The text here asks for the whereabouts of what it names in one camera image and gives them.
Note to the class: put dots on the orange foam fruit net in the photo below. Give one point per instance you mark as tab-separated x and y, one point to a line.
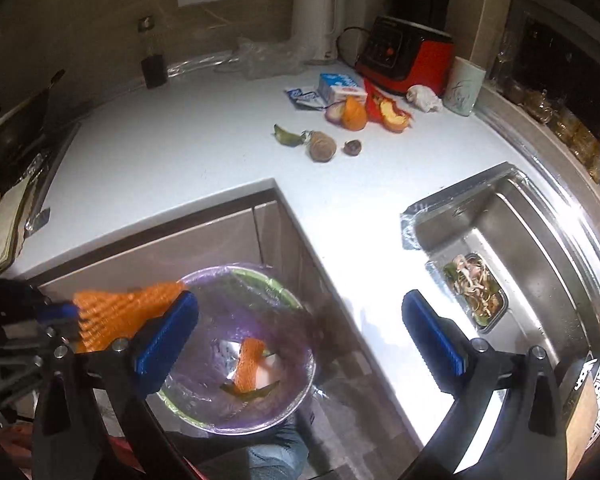
120	312

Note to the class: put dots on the brown kiwi fruit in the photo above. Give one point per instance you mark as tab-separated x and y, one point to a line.
322	147

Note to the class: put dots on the small orange foam net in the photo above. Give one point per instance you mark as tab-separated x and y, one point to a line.
250	365

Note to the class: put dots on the kitchen base cabinet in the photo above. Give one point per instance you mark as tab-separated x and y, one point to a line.
205	240

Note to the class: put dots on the torn blue white wrapper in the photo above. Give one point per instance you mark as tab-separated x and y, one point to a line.
304	97

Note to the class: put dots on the red and black blender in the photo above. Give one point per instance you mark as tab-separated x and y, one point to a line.
405	47

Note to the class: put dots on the purple onion piece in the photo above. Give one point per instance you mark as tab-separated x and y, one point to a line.
333	111

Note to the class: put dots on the crumpled white tissue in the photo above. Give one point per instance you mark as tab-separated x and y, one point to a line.
424	97

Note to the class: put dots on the sink strainer basket with scraps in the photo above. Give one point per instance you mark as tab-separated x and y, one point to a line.
472	285

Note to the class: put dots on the stainless steel sink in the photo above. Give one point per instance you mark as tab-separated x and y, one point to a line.
520	230

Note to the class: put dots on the trash bin with purple bag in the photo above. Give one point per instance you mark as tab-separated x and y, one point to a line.
205	380

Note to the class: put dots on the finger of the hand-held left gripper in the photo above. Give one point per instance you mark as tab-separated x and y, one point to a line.
60	310

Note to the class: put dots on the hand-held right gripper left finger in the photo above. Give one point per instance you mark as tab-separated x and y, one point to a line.
167	340

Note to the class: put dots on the person's jeans leg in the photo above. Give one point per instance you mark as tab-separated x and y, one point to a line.
270	455

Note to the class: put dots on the dark glass bottle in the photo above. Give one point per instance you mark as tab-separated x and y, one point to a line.
152	60

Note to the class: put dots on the blue and white milk carton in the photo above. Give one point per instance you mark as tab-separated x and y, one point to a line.
340	91

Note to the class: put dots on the green pepper piece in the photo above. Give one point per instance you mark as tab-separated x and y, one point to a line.
286	136

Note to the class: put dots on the green vegetable peel strip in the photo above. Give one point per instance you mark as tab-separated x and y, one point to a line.
252	393

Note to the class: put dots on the wine glass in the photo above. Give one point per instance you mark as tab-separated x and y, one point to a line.
502	52

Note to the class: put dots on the crumpled foil tape piece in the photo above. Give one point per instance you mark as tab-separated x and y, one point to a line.
37	220

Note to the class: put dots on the pale ceramic cup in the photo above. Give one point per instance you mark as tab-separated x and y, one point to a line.
462	85

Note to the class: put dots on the glass teapot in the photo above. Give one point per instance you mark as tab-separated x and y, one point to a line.
539	105

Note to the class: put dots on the wooden cutting board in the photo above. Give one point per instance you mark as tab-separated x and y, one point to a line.
580	420

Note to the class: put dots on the white electric kettle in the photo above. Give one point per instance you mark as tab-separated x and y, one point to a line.
316	22

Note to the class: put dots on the clear plastic bag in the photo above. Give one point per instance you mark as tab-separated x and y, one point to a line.
265	57

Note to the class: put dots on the orange peel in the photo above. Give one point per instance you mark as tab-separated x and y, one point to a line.
356	114

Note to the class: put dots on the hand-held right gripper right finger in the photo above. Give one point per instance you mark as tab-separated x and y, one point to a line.
432	345

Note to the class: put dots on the small brown chestnut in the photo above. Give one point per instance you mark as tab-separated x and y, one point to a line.
352	147

